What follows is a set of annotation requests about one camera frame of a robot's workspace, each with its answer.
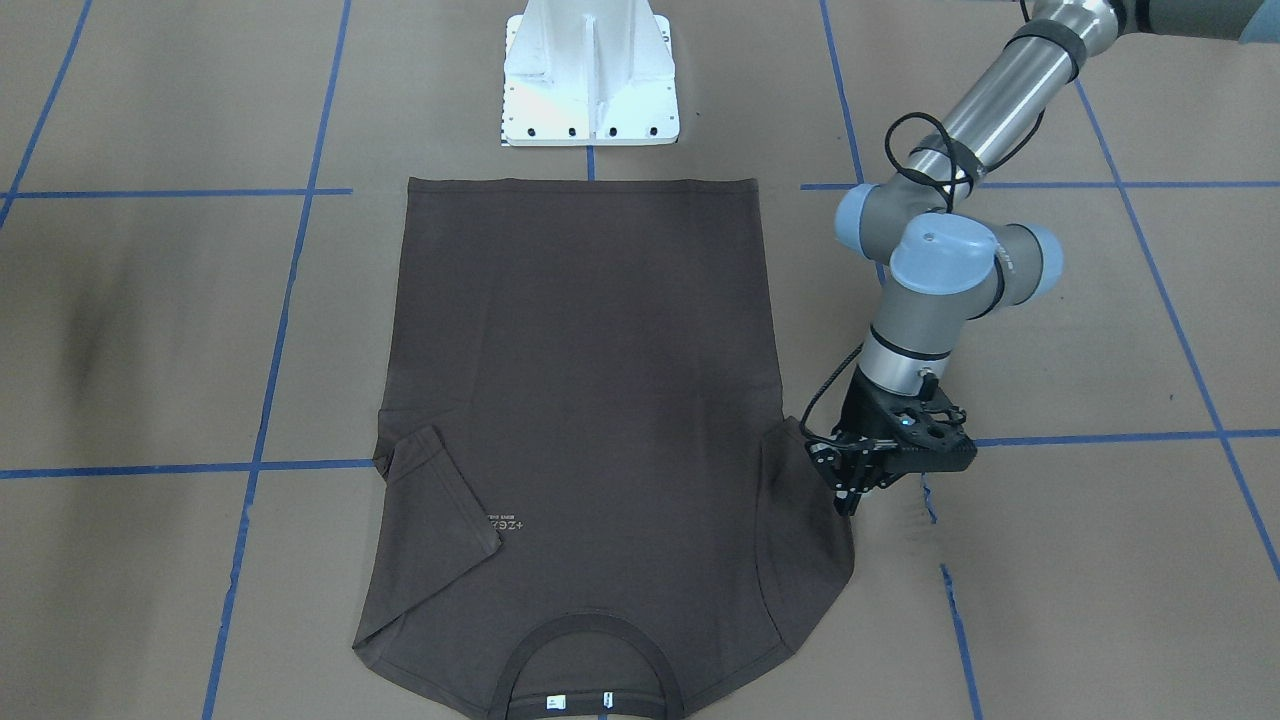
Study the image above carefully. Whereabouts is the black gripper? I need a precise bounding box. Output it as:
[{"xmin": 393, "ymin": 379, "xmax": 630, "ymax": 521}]
[{"xmin": 806, "ymin": 370, "xmax": 922, "ymax": 518}]

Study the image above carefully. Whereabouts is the dark brown t-shirt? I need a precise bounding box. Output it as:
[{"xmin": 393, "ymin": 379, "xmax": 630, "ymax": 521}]
[{"xmin": 353, "ymin": 178, "xmax": 854, "ymax": 719}]

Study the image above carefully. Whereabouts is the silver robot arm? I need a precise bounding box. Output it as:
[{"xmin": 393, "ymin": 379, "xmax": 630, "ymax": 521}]
[{"xmin": 804, "ymin": 1, "xmax": 1277, "ymax": 518}]

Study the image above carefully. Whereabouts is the brown paper table cover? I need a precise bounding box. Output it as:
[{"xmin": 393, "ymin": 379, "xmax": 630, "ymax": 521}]
[{"xmin": 1, "ymin": 1, "xmax": 1279, "ymax": 719}]

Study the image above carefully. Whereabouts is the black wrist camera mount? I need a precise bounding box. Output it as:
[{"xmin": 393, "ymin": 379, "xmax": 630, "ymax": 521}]
[{"xmin": 882, "ymin": 392, "xmax": 978, "ymax": 475}]

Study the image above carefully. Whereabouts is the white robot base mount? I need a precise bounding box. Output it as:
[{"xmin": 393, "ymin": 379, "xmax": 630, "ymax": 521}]
[{"xmin": 500, "ymin": 1, "xmax": 681, "ymax": 147}]

